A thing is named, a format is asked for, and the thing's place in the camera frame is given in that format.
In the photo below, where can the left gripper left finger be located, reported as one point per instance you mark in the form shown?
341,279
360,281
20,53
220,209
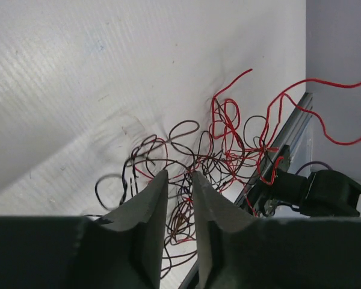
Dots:
122,249

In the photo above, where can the right aluminium frame post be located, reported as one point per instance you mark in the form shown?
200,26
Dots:
287,143

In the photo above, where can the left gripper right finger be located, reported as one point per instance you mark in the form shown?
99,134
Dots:
237,250

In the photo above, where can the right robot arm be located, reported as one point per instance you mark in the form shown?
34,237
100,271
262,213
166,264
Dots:
321,194

